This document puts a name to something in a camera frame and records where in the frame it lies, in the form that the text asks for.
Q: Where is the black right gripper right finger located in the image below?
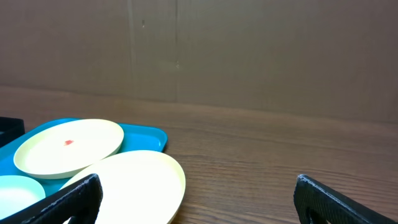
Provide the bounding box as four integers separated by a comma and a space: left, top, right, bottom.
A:
294, 174, 397, 224

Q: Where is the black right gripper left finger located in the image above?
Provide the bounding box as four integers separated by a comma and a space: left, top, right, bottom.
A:
1, 174, 103, 224

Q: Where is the black water tray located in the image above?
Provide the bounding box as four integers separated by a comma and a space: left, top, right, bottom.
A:
0, 117, 25, 147

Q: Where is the yellow plate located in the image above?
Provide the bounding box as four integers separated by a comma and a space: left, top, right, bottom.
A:
13, 119, 124, 179
62, 150, 186, 224

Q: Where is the light blue plate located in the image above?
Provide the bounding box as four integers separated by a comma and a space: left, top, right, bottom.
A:
1, 175, 45, 219

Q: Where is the yellow plate right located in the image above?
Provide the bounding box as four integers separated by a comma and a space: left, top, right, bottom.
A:
62, 150, 186, 224

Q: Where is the yellow plate far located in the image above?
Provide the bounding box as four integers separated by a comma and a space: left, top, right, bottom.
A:
13, 119, 124, 179

